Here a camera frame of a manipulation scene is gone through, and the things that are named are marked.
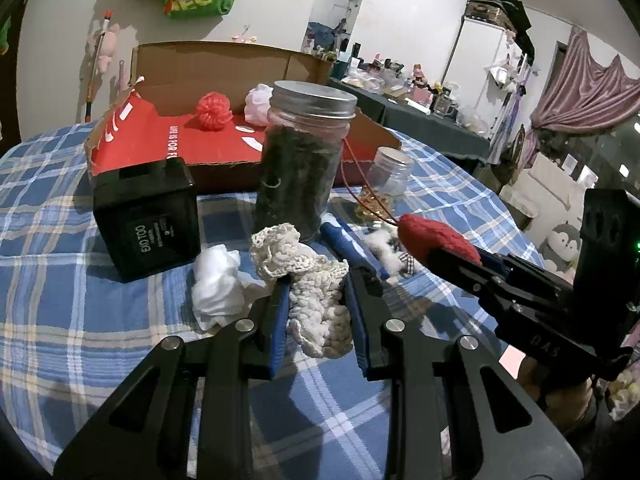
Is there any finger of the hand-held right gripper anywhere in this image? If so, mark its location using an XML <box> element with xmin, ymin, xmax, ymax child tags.
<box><xmin>425</xmin><ymin>245</ymin><xmax>576</xmax><ymax>332</ymax></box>
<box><xmin>479</xmin><ymin>252</ymin><xmax>577</xmax><ymax>307</ymax></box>

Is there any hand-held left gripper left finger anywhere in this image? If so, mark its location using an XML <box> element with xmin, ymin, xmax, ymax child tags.
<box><xmin>52</xmin><ymin>275</ymin><xmax>293</xmax><ymax>480</ymax></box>

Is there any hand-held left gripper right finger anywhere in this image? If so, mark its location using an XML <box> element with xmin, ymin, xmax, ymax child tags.
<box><xmin>345</xmin><ymin>260</ymin><xmax>586</xmax><ymax>480</ymax></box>

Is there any cream crochet piece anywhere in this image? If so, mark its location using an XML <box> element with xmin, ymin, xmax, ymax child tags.
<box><xmin>249</xmin><ymin>222</ymin><xmax>356</xmax><ymax>359</ymax></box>

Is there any red knitted heart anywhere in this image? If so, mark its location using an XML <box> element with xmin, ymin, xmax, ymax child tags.
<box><xmin>397</xmin><ymin>214</ymin><xmax>483</xmax><ymax>267</ymax></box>

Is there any thin white cloth sheet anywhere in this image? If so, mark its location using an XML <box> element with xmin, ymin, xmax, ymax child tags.
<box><xmin>191</xmin><ymin>243</ymin><xmax>261</xmax><ymax>332</ymax></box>

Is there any white fluffy plush piece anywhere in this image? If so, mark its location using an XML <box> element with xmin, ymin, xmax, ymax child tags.
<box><xmin>362</xmin><ymin>227</ymin><xmax>420</xmax><ymax>277</ymax></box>

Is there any blue and white pouch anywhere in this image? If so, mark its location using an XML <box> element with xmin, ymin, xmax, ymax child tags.
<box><xmin>319</xmin><ymin>212</ymin><xmax>391</xmax><ymax>281</ymax></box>

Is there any cardboard box with red inside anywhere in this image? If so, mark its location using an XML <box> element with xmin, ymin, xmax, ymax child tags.
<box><xmin>84</xmin><ymin>41</ymin><xmax>403</xmax><ymax>188</ymax></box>

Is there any white mesh puff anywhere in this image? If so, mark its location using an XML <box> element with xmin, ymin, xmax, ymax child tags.
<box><xmin>244</xmin><ymin>82</ymin><xmax>275</xmax><ymax>126</ymax></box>

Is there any red yarn ball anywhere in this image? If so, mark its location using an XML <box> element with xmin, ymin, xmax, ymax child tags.
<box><xmin>195</xmin><ymin>92</ymin><xmax>233</xmax><ymax>132</ymax></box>

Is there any person's right hand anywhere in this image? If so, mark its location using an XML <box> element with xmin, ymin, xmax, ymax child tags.
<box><xmin>517</xmin><ymin>354</ymin><xmax>598</xmax><ymax>411</ymax></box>

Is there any penguin plush toy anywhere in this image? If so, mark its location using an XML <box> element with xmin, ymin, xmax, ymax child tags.
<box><xmin>542</xmin><ymin>222</ymin><xmax>584</xmax><ymax>281</ymax></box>

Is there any white cushioned seat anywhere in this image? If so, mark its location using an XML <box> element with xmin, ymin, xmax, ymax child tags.
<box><xmin>500</xmin><ymin>152</ymin><xmax>599</xmax><ymax>242</ymax></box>

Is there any pink paper sheet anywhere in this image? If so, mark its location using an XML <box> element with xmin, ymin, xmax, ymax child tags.
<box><xmin>499</xmin><ymin>349</ymin><xmax>527</xmax><ymax>377</ymax></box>

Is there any dark cloth covered table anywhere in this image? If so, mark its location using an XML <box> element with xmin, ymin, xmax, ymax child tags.
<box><xmin>327</xmin><ymin>76</ymin><xmax>492</xmax><ymax>177</ymax></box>

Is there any black cube box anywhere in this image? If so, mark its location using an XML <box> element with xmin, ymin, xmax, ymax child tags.
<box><xmin>92</xmin><ymin>156</ymin><xmax>201</xmax><ymax>283</ymax></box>

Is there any pink curtain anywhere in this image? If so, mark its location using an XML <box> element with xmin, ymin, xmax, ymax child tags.
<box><xmin>530</xmin><ymin>27</ymin><xmax>640</xmax><ymax>137</ymax></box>

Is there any white wardrobe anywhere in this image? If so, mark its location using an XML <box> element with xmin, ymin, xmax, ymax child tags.
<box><xmin>445</xmin><ymin>7</ymin><xmax>531</xmax><ymax>128</ymax></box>

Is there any black bag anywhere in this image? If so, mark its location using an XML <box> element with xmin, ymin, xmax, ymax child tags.
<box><xmin>494</xmin><ymin>0</ymin><xmax>535</xmax><ymax>33</ymax></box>

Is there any orange and white stick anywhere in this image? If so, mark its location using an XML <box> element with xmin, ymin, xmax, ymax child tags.
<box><xmin>84</xmin><ymin>10</ymin><xmax>112</xmax><ymax>122</ymax></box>

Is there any pink plush toy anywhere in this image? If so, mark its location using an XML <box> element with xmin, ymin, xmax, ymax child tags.
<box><xmin>87</xmin><ymin>22</ymin><xmax>122</xmax><ymax>73</ymax></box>

